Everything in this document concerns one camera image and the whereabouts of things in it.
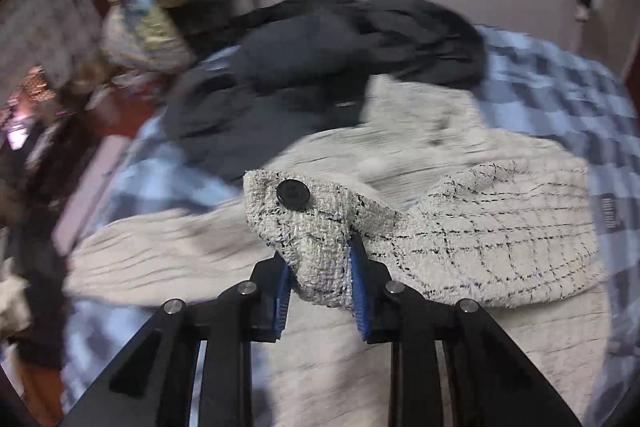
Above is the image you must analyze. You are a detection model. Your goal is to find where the cream plaid tweed jacket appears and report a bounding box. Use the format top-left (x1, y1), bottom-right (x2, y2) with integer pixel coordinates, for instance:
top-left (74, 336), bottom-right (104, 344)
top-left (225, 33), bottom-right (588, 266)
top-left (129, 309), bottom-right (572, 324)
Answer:
top-left (66, 76), bottom-right (608, 426)

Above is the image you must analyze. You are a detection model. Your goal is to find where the blue checkered bed quilt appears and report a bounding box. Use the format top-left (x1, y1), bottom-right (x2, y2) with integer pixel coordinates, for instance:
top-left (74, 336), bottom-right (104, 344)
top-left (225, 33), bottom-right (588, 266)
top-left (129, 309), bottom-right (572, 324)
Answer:
top-left (62, 26), bottom-right (639, 426)

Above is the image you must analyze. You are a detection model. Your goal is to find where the black puffer jacket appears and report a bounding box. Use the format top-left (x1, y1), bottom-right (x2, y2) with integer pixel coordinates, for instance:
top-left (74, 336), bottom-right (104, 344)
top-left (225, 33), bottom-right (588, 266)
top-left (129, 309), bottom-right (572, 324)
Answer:
top-left (162, 0), bottom-right (487, 186)

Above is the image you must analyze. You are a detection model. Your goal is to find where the pile of striped bedding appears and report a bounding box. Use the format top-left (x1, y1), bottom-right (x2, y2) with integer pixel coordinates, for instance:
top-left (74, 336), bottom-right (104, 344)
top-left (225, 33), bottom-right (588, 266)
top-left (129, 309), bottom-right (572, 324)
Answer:
top-left (102, 0), bottom-right (238, 74)

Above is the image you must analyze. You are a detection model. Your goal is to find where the plaid curtain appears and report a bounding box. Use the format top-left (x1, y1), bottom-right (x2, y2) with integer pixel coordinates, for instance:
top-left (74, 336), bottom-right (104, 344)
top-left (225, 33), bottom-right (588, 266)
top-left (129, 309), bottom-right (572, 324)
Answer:
top-left (1, 0), bottom-right (101, 100)

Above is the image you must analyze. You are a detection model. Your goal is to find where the white security camera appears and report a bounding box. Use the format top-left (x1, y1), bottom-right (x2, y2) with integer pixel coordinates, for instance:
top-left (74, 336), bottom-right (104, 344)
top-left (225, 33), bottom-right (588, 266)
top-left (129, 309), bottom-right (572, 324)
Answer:
top-left (570, 0), bottom-right (603, 54)

